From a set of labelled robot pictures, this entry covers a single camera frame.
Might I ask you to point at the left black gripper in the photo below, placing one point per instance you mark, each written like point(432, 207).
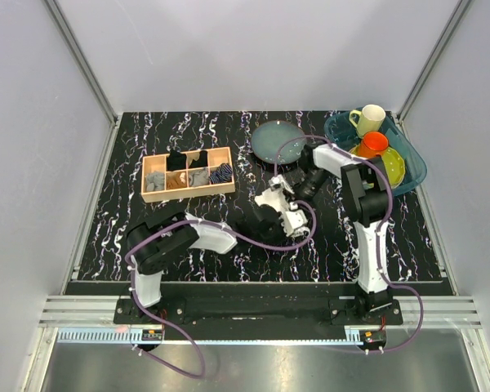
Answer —
point(282, 237)

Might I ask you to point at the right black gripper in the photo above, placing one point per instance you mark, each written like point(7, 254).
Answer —
point(298, 196)

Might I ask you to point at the white underwear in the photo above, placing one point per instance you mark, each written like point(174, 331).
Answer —
point(274, 198)

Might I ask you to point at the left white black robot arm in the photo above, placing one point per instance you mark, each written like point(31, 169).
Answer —
point(155, 257)

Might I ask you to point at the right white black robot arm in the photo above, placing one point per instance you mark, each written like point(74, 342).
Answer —
point(367, 200)

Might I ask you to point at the blue-green ceramic plate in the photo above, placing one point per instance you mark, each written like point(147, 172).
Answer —
point(278, 141)

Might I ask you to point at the navy striped rolled cloth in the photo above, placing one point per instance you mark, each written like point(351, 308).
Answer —
point(221, 174)

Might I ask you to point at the teal transparent plastic bin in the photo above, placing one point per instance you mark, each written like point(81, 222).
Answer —
point(341, 132)

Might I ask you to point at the grey rolled cloth middle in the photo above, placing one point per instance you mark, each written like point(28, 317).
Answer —
point(199, 177)

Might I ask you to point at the grey rolled cloth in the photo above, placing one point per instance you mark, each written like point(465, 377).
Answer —
point(199, 177)
point(155, 181)

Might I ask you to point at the orange mug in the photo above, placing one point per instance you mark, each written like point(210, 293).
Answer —
point(372, 144)

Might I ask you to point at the small black rolled cloth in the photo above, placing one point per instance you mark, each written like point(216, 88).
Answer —
point(198, 159)

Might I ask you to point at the yellow-green dotted plate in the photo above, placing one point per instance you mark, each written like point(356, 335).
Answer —
point(394, 165)

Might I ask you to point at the pale yellow mug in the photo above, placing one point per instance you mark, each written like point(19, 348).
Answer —
point(368, 119)

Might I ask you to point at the brown rolled cloth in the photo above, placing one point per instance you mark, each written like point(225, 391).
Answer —
point(176, 180)

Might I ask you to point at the wooden divided organizer box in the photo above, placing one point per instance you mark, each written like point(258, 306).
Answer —
point(187, 174)

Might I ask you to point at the grey rolled cloth left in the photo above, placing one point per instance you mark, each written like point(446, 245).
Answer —
point(155, 181)

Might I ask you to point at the right connector box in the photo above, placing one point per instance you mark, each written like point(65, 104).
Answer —
point(373, 339)

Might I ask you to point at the connector box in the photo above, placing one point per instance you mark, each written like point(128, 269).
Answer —
point(152, 334)
point(373, 339)

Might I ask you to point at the left connector box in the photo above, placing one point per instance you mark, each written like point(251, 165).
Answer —
point(152, 334)

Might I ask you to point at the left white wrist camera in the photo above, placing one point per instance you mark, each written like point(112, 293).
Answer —
point(294, 221)

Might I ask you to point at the front aluminium rail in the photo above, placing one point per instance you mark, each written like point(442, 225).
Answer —
point(99, 311)

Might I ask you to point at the right aluminium frame post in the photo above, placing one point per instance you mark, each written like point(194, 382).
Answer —
point(457, 16)

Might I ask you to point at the aluminium frame post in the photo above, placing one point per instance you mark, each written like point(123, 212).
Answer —
point(457, 16)
point(66, 32)

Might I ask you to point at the left aluminium frame post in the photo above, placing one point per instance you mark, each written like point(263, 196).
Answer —
point(66, 32)

